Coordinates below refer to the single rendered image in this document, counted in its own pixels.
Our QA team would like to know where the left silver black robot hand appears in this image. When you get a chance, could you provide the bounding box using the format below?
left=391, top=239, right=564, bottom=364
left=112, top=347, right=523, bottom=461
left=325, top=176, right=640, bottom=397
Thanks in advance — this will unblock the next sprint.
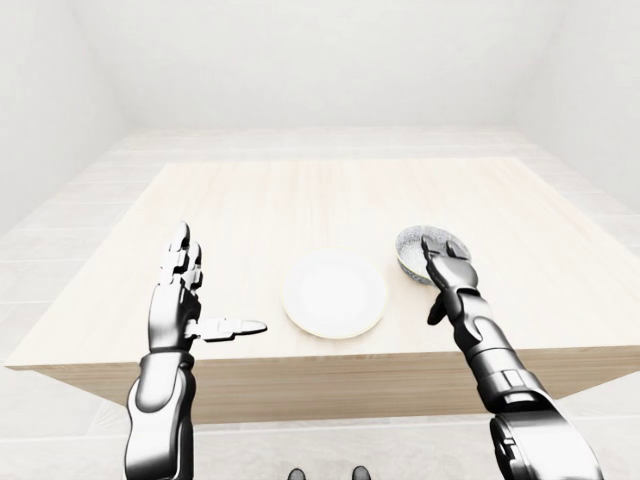
left=147, top=220, right=268, bottom=357

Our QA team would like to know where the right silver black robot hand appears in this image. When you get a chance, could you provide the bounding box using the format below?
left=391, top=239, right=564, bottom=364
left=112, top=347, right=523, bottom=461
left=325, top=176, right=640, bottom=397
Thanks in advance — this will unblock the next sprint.
left=420, top=234, right=482, bottom=327

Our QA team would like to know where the black patterned bowl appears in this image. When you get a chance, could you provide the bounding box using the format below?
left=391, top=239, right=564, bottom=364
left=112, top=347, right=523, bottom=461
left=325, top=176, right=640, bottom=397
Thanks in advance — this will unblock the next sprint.
left=395, top=225, right=472, bottom=288

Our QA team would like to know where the white plate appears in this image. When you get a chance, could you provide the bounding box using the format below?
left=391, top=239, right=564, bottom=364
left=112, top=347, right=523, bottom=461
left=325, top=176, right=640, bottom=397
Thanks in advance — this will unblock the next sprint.
left=282, top=248, right=390, bottom=339

